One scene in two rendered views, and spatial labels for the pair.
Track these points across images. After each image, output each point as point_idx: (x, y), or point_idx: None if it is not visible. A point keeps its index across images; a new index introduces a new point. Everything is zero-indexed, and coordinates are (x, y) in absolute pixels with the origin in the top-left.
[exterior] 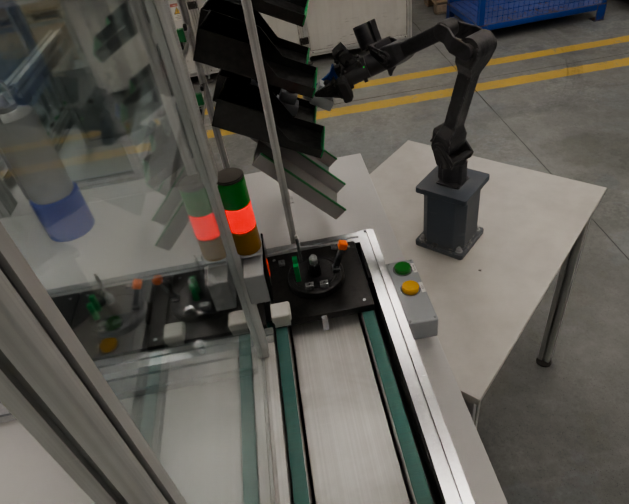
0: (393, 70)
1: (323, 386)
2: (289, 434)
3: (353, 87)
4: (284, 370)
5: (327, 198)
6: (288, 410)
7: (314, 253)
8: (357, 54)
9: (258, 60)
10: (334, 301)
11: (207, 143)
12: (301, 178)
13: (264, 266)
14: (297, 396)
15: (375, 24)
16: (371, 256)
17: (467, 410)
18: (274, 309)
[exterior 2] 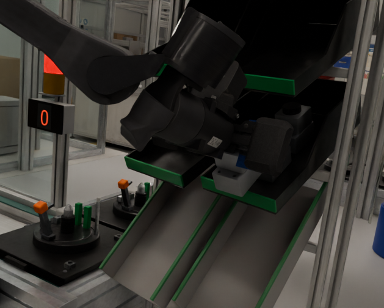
0: (121, 125)
1: None
2: None
3: (186, 148)
4: (32, 209)
5: (121, 236)
6: (8, 200)
7: (97, 255)
8: (213, 95)
9: (174, 13)
10: (27, 232)
11: (61, 0)
12: (184, 233)
13: (34, 99)
14: (13, 216)
15: (181, 18)
16: (25, 278)
17: None
18: (72, 208)
